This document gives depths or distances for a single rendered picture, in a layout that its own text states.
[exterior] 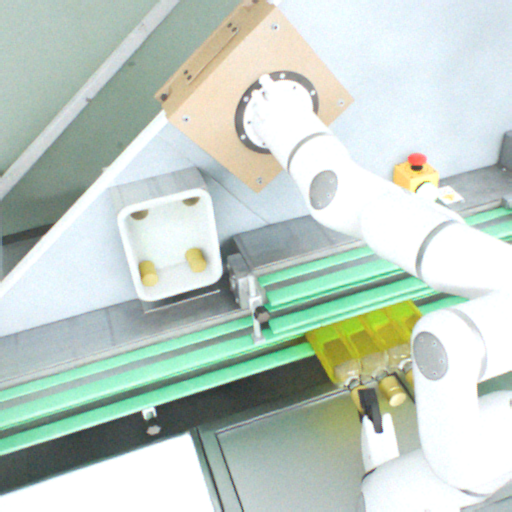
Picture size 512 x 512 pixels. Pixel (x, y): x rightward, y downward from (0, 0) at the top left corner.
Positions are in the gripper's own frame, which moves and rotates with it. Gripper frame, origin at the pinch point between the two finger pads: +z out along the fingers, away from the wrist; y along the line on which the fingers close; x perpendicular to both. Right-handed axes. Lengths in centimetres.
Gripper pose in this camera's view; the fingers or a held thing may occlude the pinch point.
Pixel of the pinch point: (367, 405)
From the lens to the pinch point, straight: 119.8
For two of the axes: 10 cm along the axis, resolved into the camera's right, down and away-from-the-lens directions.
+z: -0.5, -6.2, 7.9
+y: -0.7, -7.8, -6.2
